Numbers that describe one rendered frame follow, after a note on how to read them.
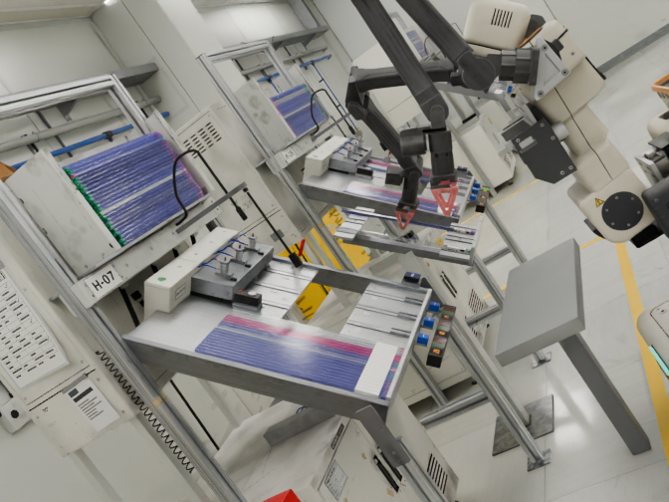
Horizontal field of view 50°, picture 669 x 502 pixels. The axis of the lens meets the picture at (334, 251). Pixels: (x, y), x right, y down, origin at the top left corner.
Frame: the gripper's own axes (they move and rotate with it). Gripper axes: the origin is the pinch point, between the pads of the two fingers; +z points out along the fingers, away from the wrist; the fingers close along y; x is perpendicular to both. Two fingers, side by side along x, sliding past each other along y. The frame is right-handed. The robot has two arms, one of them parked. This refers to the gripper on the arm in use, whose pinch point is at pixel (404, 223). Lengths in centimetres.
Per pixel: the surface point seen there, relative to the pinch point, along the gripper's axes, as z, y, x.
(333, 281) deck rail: 11.2, 40.4, -15.5
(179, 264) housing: 1, 74, -55
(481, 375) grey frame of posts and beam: 34, 38, 38
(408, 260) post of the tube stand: 8.8, 13.4, 5.2
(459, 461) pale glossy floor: 86, 15, 38
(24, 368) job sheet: 26, 108, -83
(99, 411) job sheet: 33, 108, -60
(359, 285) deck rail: 10.4, 40.4, -6.3
